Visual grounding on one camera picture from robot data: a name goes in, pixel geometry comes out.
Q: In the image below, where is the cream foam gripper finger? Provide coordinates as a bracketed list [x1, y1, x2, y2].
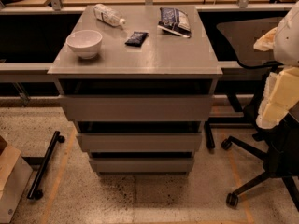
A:
[256, 67, 299, 129]

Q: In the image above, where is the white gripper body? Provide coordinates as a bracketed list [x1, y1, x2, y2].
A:
[253, 28, 277, 51]

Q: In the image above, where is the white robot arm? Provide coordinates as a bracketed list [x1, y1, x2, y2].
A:
[253, 2, 299, 129]

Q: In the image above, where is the grey top drawer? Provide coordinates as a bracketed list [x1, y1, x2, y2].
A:
[59, 95, 212, 121]

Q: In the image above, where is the grey drawer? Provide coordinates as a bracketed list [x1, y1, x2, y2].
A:
[59, 95, 212, 121]
[77, 133, 202, 152]
[89, 158, 194, 173]

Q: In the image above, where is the grey drawer cabinet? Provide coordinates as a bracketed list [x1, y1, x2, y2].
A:
[47, 5, 223, 176]

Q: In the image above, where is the grey bottom drawer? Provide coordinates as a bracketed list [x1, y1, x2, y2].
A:
[89, 158, 194, 173]

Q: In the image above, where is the grey middle drawer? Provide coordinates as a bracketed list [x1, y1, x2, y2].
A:
[77, 133, 202, 152]

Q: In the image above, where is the black office chair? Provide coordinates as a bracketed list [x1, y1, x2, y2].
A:
[216, 16, 299, 212]

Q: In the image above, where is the black table leg right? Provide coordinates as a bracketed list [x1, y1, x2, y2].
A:
[205, 121, 215, 150]

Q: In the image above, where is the blue chip bag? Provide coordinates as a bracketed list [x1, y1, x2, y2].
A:
[158, 7, 192, 38]

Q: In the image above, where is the small dark snack packet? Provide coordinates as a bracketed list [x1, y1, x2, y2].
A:
[125, 32, 148, 47]

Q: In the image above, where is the clear plastic water bottle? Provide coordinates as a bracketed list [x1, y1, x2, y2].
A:
[93, 4, 126, 27]

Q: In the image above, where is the white ceramic bowl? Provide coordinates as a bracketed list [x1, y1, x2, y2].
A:
[66, 30, 103, 59]

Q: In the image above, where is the cardboard box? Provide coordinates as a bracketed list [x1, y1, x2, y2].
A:
[0, 136, 32, 224]

